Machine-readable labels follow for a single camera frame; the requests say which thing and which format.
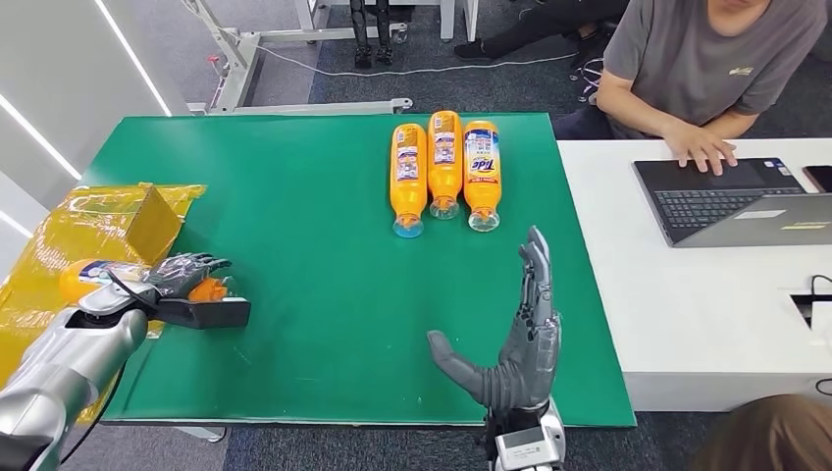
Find white hoist frame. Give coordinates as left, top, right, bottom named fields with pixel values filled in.
left=179, top=0, right=415, bottom=117

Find black phone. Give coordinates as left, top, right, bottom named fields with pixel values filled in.
left=803, top=165, right=832, bottom=194

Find green table mat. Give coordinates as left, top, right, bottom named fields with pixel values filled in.
left=80, top=113, right=639, bottom=429

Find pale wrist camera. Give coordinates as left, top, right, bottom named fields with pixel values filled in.
left=494, top=425, right=565, bottom=471
left=77, top=279, right=253, bottom=332

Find person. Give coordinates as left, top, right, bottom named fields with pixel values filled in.
left=689, top=392, right=832, bottom=471
left=454, top=0, right=629, bottom=61
left=552, top=0, right=832, bottom=177

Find black office chair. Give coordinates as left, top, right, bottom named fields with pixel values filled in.
left=570, top=37, right=609, bottom=105

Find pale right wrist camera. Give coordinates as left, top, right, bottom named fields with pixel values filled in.
left=494, top=425, right=565, bottom=471

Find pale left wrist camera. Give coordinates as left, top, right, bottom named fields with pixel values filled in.
left=77, top=279, right=253, bottom=332

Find yellow film wrapped box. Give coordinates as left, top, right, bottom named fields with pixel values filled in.
left=0, top=182, right=209, bottom=427

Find white floor cable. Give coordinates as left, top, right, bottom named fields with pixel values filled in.
left=256, top=43, right=580, bottom=78

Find orange Tide detergent bottle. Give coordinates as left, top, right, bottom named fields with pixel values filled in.
left=463, top=120, right=502, bottom=234

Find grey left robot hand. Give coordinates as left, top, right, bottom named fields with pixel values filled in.
left=143, top=251, right=234, bottom=300

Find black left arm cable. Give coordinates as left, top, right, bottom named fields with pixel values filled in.
left=59, top=363, right=126, bottom=466

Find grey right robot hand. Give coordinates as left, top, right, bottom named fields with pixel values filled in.
left=427, top=226, right=562, bottom=412

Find dark grey laptop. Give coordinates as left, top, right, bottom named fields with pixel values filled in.
left=633, top=157, right=832, bottom=249

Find white desk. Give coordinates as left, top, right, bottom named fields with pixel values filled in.
left=310, top=0, right=483, bottom=43
left=557, top=136, right=832, bottom=414

